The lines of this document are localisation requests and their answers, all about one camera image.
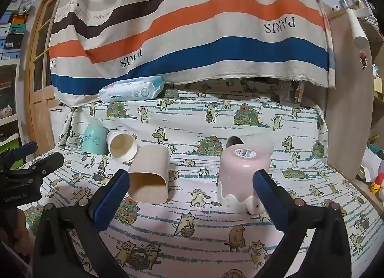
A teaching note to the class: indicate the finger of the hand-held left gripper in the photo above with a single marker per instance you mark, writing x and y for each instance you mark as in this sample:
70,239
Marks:
48,162
27,148

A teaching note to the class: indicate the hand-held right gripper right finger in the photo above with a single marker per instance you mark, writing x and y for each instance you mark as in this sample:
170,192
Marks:
270,200

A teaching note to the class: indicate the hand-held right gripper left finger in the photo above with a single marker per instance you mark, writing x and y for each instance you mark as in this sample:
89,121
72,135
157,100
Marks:
110,198

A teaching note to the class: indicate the small white cup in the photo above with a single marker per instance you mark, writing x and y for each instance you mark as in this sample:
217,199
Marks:
255,206

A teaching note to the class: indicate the pink cup with white drip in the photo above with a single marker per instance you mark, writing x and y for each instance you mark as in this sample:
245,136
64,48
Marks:
240,170

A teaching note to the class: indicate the mint green cup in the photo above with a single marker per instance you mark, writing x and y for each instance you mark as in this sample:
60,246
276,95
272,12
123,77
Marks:
94,141

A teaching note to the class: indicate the cream round cup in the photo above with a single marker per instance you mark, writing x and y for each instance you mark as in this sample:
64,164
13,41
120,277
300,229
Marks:
121,147

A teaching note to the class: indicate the beige square cup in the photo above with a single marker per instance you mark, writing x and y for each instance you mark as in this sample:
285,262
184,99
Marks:
150,164

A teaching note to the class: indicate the translucent white cup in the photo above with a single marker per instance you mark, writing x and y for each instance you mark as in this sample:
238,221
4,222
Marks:
261,140

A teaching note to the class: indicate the white shelf unit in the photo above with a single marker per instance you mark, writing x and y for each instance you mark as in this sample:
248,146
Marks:
12,121

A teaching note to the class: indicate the wooden door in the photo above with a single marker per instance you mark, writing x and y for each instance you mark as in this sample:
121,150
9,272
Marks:
42,100

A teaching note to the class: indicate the cat print bedsheet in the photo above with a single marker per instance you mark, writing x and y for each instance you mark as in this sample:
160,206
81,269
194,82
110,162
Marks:
192,230

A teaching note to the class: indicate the yellow toy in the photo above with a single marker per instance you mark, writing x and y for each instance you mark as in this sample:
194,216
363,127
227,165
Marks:
375,187

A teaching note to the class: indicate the wet wipes packet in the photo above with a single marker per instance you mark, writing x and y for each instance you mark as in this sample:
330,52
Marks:
129,88

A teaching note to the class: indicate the stack of storage boxes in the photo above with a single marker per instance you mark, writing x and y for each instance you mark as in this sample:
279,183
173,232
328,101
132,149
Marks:
13,34

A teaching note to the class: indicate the wooden cabinet panel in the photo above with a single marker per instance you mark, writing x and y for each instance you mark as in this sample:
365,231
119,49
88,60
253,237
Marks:
345,100

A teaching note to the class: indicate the grey plush toy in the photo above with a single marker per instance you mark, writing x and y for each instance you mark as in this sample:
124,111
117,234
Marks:
25,5

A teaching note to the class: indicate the brown bear sticker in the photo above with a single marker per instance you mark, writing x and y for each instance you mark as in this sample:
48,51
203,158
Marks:
363,59

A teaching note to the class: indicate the striped cloth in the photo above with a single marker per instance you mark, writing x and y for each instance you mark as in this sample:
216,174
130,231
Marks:
210,25

